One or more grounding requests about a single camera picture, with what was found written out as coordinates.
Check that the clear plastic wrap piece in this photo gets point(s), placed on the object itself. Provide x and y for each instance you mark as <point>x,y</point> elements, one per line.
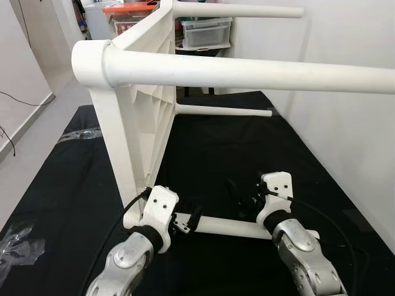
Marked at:
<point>80,133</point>

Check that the white standing appliance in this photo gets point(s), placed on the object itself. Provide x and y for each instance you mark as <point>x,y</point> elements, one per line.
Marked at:
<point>95,21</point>

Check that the white plastic table top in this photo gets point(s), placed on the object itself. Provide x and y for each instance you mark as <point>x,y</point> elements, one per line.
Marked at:
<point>133,123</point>

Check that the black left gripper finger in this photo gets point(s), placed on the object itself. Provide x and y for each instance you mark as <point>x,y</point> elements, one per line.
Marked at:
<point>195,214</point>

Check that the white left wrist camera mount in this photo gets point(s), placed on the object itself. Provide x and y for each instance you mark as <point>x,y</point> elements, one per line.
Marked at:
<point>159,206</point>

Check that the clear container green lid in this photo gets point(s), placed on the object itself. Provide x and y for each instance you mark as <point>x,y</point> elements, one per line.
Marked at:
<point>207,34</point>

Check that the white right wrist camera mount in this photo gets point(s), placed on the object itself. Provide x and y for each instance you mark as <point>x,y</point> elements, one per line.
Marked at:
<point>276,185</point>

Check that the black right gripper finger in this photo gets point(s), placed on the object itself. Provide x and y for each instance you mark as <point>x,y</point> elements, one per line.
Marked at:
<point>234,188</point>

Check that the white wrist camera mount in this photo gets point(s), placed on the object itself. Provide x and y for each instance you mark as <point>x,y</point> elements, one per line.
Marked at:
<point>276,185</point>
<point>159,206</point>

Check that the white plastic table leg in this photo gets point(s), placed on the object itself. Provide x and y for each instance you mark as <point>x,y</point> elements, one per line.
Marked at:
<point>247,73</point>
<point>228,111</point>
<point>247,10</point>
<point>228,227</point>

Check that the clear crinkled tape patch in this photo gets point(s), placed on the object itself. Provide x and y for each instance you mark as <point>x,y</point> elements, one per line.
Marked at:
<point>21,246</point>

